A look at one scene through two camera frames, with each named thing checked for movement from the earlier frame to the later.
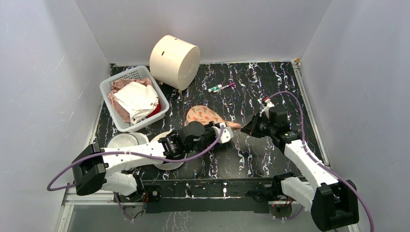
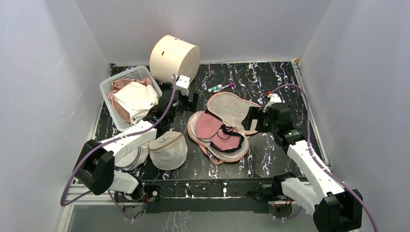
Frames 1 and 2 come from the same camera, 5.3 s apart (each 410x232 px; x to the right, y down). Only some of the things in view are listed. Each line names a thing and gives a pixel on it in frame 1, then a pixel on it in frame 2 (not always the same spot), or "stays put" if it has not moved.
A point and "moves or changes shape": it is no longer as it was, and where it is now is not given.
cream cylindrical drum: [174, 62] stays put
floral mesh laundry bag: [205, 114] moves or changes shape
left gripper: [210, 126] -> [189, 106]
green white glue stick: [214, 88] stays put
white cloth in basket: [139, 100] stays put
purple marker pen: [230, 84] stays put
